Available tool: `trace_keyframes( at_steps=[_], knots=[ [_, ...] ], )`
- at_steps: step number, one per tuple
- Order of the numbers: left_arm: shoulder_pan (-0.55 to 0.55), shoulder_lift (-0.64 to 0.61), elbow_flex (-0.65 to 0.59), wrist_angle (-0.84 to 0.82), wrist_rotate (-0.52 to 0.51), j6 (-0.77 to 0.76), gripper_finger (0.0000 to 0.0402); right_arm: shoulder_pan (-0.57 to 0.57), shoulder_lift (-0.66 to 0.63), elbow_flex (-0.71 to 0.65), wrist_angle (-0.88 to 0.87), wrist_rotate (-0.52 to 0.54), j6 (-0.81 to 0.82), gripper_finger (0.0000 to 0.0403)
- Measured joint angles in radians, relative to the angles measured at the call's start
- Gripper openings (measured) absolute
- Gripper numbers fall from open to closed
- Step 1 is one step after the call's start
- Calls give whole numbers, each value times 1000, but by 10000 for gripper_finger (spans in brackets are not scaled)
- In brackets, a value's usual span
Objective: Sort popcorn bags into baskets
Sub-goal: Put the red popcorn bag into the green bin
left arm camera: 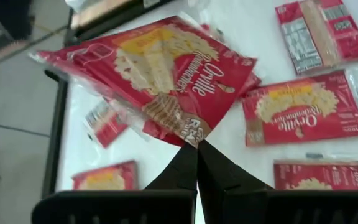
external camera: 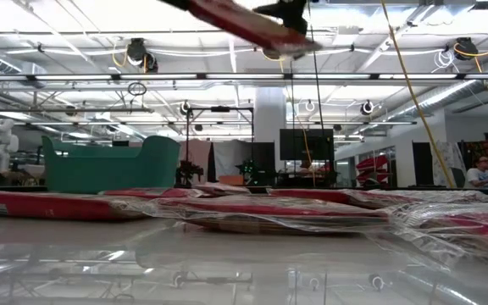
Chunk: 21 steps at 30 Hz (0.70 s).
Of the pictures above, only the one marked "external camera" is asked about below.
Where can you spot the white humanoid robot figure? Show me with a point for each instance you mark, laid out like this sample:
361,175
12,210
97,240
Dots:
0,144

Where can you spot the person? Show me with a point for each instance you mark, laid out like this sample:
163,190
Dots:
479,175

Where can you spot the long ceiling light strip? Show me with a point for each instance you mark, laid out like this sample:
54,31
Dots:
244,77

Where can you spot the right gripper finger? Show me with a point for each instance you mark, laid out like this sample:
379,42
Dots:
295,14

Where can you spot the pink curtain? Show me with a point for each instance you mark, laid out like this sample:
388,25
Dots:
199,152

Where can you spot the orange box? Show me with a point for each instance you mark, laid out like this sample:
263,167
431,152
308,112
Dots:
231,180

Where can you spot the teal plastic basket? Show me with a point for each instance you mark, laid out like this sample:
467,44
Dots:
112,173

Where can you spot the white patterned cloth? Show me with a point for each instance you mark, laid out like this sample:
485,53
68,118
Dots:
449,156

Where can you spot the red white striped object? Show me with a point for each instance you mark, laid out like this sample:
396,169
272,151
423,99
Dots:
373,165

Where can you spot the black camera rig frame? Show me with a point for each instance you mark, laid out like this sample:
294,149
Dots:
220,109

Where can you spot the black monitor screen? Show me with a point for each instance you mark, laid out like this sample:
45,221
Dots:
295,144

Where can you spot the dark red patterned cloth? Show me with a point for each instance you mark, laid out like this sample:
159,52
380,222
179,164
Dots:
485,148

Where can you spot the white square pillar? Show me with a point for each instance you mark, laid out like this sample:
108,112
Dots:
269,114

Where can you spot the white curtain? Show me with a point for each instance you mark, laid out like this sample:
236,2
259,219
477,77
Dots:
229,154

